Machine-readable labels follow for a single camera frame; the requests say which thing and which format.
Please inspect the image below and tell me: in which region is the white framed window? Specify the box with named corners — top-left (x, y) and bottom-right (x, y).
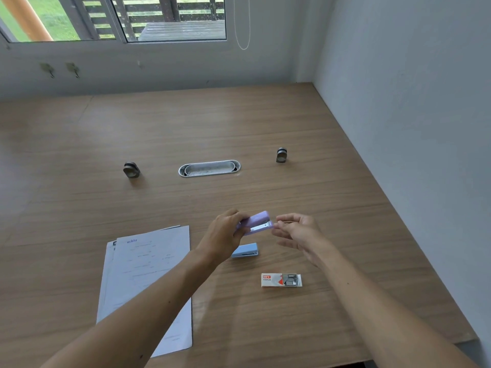
top-left (0, 0), bottom-right (228, 45)

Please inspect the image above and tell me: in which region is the purple stapler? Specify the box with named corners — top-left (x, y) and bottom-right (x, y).
top-left (235, 211), bottom-right (275, 237)

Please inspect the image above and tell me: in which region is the orange wooden post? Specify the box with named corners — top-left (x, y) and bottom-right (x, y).
top-left (0, 0), bottom-right (54, 42)

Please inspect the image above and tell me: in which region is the blue stapler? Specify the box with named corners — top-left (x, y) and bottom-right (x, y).
top-left (231, 243), bottom-right (259, 259)

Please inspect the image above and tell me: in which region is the person's left forearm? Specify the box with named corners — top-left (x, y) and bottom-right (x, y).
top-left (40, 247), bottom-right (216, 368)

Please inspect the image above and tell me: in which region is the white printed paper sheet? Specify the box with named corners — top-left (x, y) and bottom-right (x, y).
top-left (96, 226), bottom-right (181, 325)
top-left (103, 225), bottom-right (193, 359)

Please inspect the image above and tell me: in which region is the person's right forearm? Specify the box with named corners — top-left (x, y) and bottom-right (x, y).
top-left (315, 243), bottom-right (481, 368)

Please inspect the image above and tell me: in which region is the wooden slatted fence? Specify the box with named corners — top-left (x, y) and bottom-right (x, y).
top-left (81, 0), bottom-right (226, 39)

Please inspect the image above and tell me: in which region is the person's right hand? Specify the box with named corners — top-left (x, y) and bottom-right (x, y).
top-left (271, 213), bottom-right (335, 266)

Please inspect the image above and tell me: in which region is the person's left hand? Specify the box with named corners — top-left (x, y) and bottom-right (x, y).
top-left (195, 209), bottom-right (251, 267)

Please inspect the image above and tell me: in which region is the oval metal cable grommet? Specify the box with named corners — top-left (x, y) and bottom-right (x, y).
top-left (178, 159), bottom-right (242, 178)

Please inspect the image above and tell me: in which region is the white blind cord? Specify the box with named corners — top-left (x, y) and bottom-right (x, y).
top-left (233, 0), bottom-right (252, 51)

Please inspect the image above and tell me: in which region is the white staple box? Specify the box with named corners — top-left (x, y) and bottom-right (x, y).
top-left (261, 273), bottom-right (303, 288)

